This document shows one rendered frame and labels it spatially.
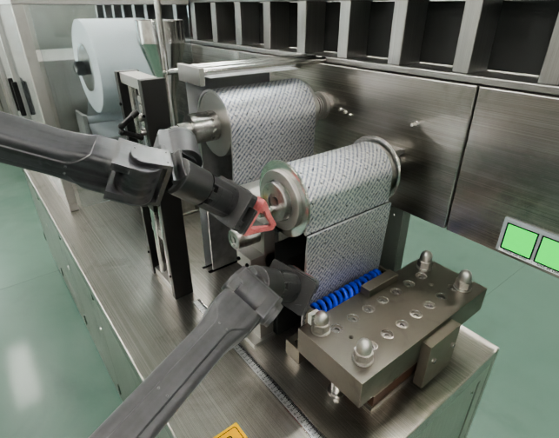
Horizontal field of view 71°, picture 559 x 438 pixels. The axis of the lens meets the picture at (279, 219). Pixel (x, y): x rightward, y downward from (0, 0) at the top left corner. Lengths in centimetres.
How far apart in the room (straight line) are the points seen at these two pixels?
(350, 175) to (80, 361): 185
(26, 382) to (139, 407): 191
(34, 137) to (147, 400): 34
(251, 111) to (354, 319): 48
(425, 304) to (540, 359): 164
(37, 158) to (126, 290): 63
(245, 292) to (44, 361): 191
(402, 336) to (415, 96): 48
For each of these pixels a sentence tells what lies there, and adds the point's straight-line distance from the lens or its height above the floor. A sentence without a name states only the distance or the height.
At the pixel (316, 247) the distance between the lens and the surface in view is 74.
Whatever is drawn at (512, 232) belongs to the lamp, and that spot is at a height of 120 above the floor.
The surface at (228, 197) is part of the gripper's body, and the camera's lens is 62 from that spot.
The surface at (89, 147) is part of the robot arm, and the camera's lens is 57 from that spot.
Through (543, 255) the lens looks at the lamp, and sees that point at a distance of 84.
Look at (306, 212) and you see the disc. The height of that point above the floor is 125.
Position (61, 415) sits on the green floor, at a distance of 213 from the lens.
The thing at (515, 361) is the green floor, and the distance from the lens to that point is 240.
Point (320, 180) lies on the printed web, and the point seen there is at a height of 129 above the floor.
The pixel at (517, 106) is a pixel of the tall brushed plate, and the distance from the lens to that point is 80.
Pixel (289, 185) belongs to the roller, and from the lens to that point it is 68.
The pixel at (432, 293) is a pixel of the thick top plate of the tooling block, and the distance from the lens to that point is 91.
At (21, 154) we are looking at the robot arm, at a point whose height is 141.
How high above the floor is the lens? 157
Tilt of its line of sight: 29 degrees down
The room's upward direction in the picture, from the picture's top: straight up
